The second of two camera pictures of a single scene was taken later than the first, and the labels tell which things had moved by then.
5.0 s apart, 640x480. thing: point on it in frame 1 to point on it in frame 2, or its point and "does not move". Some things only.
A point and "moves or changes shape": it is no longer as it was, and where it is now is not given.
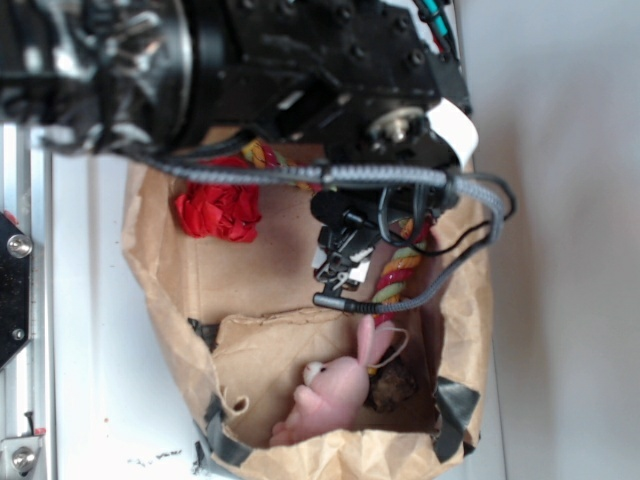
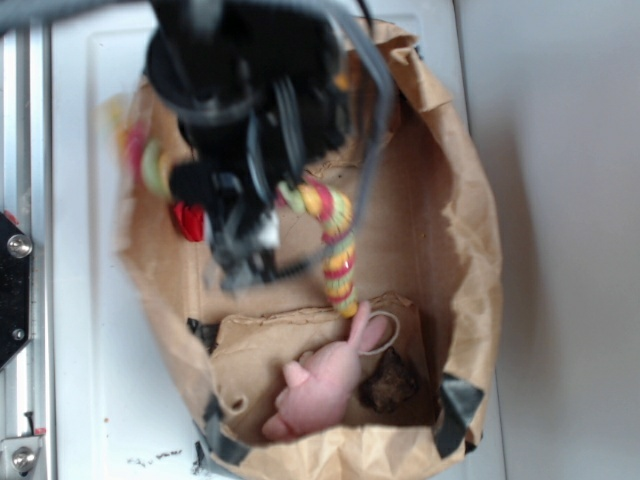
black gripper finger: (341, 258) to (242, 244)
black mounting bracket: (15, 273) does not move
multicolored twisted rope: (405, 257) moves or changes shape
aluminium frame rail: (26, 197) does not move
